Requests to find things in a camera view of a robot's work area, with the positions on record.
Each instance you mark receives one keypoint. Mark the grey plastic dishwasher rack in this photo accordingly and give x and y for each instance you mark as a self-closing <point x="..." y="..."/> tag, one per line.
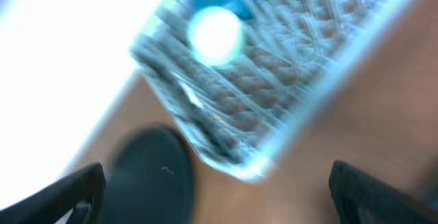
<point x="298" y="55"/>

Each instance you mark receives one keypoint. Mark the pale green bowl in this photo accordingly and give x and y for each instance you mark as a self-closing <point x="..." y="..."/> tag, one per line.
<point x="216" y="36"/>

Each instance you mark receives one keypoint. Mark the white plastic knife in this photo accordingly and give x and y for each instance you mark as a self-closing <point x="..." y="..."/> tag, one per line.
<point x="190" y="93"/>

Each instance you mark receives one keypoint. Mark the round black tray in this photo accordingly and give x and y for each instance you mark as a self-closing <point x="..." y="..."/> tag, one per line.
<point x="151" y="181"/>

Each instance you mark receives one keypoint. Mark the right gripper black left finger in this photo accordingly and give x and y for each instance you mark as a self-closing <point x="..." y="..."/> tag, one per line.
<point x="80" y="193"/>

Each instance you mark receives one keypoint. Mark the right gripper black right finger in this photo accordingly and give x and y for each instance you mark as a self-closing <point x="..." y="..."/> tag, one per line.
<point x="361" y="198"/>

